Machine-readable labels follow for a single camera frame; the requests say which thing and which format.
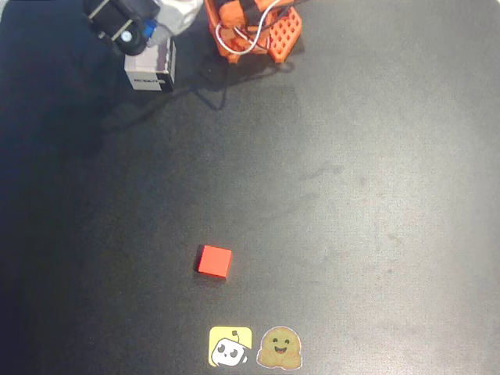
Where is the yellow robot sticker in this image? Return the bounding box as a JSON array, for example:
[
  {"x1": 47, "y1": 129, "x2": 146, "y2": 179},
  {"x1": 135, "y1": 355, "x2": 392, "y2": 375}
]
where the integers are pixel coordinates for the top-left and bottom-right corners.
[{"x1": 208, "y1": 326, "x2": 253, "y2": 368}]

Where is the red cube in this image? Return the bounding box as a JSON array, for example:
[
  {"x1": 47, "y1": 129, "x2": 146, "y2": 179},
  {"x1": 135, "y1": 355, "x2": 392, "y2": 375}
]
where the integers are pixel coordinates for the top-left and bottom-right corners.
[{"x1": 194, "y1": 244, "x2": 234, "y2": 280}]

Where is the white cardboard box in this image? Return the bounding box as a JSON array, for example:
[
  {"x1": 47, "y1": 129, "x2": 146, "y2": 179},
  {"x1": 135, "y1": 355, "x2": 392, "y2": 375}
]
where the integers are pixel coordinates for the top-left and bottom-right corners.
[{"x1": 123, "y1": 37, "x2": 177, "y2": 93}]

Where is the white red servo cable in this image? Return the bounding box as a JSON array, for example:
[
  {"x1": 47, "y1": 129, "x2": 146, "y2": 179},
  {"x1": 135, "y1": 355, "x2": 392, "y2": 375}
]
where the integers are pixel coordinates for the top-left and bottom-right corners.
[{"x1": 214, "y1": 0, "x2": 283, "y2": 55}]

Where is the black gripper camera with mount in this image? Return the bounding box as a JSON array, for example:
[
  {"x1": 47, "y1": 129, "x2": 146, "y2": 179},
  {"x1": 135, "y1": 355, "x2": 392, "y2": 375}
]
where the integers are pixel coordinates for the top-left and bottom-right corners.
[{"x1": 81, "y1": 0, "x2": 162, "y2": 56}]

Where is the black desk mat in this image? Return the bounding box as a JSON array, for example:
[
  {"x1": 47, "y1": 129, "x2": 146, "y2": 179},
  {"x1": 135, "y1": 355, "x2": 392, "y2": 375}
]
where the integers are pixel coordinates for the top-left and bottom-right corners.
[{"x1": 0, "y1": 0, "x2": 500, "y2": 375}]

